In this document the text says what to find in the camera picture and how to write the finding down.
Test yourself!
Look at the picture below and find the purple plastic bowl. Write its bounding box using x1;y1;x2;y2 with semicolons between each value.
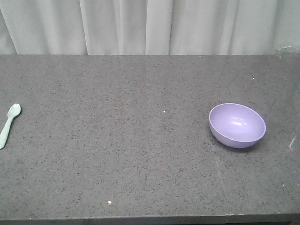
209;103;267;149

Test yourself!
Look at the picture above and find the white curtain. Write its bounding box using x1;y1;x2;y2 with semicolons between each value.
0;0;300;55

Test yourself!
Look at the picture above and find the pale green plastic spoon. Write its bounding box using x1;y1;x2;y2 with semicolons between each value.
0;104;21;149

